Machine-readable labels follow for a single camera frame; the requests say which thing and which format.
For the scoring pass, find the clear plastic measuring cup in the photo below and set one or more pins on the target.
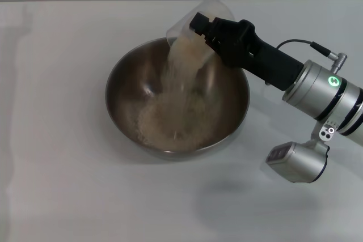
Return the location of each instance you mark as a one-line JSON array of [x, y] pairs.
[[181, 31]]

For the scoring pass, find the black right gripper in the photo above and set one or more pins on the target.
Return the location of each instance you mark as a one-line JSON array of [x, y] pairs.
[[255, 55]]

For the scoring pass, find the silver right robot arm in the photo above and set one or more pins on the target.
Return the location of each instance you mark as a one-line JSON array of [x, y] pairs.
[[326, 94]]

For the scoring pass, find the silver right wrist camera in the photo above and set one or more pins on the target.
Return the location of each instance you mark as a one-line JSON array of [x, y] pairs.
[[300, 162]]

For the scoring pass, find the stainless steel mixing bowl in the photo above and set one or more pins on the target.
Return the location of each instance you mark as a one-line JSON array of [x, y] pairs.
[[127, 106]]

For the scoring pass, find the white rice grains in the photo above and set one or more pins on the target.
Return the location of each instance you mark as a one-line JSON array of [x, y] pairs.
[[170, 123]]

